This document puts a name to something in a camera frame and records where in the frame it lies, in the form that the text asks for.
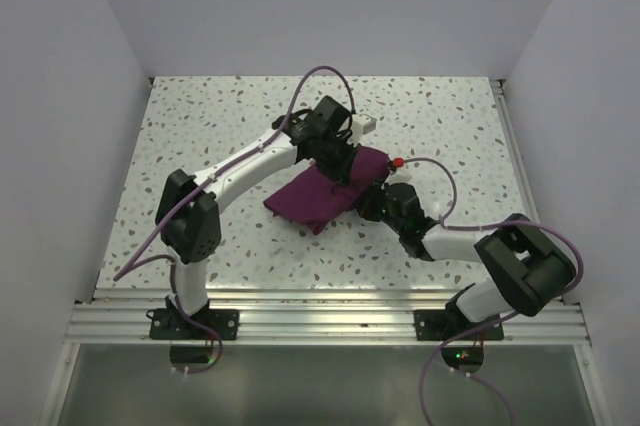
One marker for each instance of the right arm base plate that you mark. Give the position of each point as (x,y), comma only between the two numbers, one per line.
(440,325)

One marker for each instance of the purple cloth mat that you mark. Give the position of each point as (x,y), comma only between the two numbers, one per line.
(312,200)

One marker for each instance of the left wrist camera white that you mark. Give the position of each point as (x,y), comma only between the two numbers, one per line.
(361,125)

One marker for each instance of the aluminium rail frame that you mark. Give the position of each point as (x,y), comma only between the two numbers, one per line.
(352,285)

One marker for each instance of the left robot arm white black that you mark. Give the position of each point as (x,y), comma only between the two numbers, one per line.
(191,205)

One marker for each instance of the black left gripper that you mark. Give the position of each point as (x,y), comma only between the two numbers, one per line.
(340,173)

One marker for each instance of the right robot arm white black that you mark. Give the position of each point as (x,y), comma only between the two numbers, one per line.
(526,268)

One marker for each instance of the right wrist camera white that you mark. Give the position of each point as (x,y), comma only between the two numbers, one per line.
(398,172)

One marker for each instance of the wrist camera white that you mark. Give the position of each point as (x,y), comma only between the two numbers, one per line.
(361,125)
(398,172)

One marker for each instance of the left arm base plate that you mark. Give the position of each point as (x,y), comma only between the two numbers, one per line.
(169,324)

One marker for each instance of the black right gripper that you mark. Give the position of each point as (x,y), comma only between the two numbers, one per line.
(364,204)

